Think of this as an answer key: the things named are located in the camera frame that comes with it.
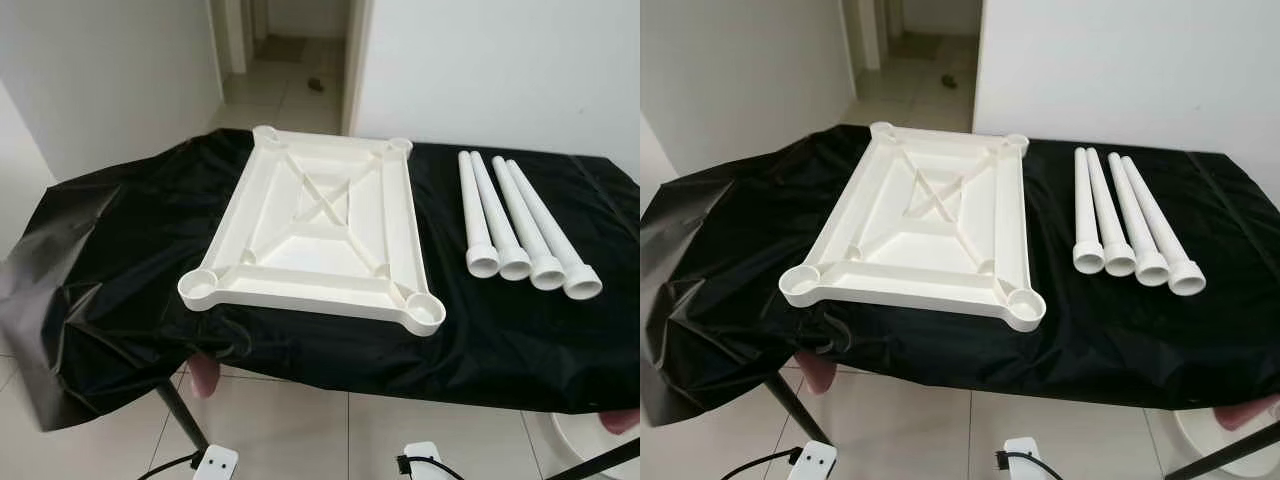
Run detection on white plastic children table top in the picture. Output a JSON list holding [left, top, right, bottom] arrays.
[[178, 125, 447, 337], [779, 122, 1047, 332]]

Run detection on brown door mat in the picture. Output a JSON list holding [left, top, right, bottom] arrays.
[[890, 32, 951, 59], [254, 35, 323, 63]]

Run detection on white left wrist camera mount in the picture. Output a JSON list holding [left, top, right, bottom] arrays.
[[193, 445, 239, 480], [790, 440, 838, 480]]

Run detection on white round basin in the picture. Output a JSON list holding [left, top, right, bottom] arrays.
[[1170, 405, 1280, 471], [550, 412, 641, 480]]

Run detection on white door frame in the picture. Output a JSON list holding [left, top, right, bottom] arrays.
[[845, 0, 886, 71], [210, 0, 251, 76]]

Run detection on black table cloth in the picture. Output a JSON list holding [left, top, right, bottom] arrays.
[[640, 125, 1280, 429], [0, 128, 641, 433]]

